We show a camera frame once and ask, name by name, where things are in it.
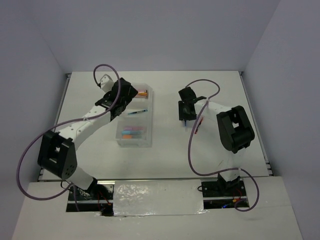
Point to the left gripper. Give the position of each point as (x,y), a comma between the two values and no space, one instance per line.
(132,93)

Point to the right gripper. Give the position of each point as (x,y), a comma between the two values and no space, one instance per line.
(182,115)

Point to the pink glue stick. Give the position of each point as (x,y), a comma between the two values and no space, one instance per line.
(142,94)

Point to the red pen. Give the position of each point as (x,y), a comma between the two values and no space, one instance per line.
(198,125)

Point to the teal pen refill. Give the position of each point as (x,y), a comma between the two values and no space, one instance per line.
(138,112)

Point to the blue highlighter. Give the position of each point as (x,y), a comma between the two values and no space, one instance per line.
(132,132)

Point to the orange highlighter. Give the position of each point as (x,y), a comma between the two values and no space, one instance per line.
(132,136)

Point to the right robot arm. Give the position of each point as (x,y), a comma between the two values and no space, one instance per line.
(235,133)

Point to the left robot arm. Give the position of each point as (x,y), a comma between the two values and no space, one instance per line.
(58,150)

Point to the clear three-compartment organizer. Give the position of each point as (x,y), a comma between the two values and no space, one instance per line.
(142,119)

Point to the silver foil sheet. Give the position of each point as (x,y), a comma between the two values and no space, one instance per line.
(157,198)

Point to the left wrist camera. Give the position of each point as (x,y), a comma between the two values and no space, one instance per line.
(106,83)

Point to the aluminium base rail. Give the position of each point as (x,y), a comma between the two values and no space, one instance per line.
(102,204)

